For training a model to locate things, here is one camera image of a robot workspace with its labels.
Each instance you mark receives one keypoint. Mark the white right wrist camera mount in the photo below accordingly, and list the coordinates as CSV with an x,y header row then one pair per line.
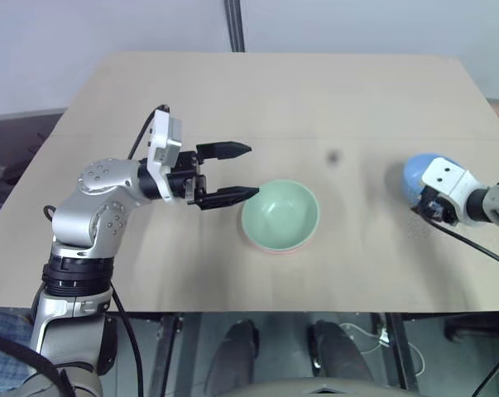
x,y
449,178

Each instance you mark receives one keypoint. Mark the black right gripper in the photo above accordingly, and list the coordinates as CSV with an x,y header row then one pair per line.
x,y
439,209

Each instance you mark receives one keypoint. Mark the blue bowl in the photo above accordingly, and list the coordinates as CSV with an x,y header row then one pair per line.
x,y
412,175

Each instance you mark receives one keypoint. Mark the green bowl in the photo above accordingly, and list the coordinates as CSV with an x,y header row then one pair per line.
x,y
280,213

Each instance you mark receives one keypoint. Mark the grey robot torso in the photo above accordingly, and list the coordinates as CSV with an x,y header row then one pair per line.
x,y
315,388

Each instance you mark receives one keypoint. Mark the black vertical metal post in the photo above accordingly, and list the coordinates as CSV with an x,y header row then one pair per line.
x,y
234,25

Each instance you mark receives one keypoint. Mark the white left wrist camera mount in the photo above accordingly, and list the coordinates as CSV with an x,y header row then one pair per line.
x,y
161,136

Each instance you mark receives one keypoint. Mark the black table leg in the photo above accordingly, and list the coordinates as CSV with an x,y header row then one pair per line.
x,y
400,351
166,355

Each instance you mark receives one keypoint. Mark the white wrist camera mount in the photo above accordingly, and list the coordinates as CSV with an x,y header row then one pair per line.
x,y
449,178
161,136

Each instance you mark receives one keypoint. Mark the dark rounded robot foot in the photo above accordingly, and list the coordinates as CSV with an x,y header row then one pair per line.
x,y
234,360
340,355

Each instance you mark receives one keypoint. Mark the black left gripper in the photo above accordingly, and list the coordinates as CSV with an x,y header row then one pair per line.
x,y
187,169

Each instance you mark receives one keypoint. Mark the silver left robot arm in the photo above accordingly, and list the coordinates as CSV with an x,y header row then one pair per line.
x,y
104,182

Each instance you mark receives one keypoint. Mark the blue plaid cloth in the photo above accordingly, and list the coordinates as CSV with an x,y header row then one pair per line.
x,y
5,355

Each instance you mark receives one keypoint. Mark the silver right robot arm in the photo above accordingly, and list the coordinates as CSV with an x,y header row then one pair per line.
x,y
497,202

